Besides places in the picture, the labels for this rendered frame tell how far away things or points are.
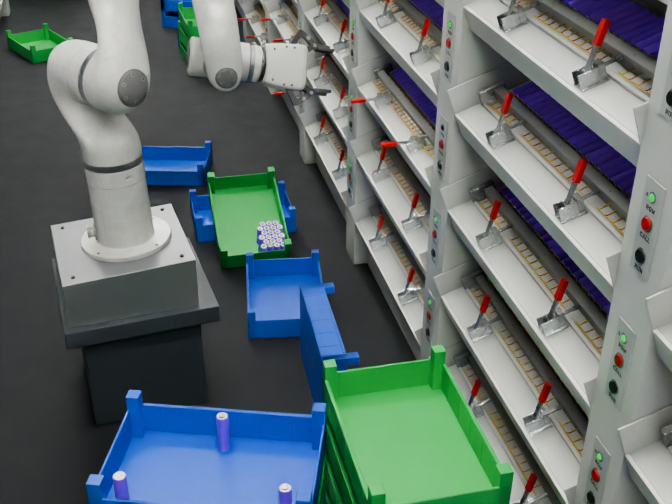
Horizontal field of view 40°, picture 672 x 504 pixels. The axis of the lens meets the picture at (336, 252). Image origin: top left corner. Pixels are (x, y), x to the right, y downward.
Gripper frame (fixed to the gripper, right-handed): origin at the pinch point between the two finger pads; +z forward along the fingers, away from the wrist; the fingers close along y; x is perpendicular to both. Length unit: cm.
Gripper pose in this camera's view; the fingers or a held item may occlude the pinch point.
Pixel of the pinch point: (327, 71)
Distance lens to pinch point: 213.2
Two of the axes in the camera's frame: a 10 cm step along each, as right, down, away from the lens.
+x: 2.8, 1.0, -9.6
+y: -0.7, 9.9, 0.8
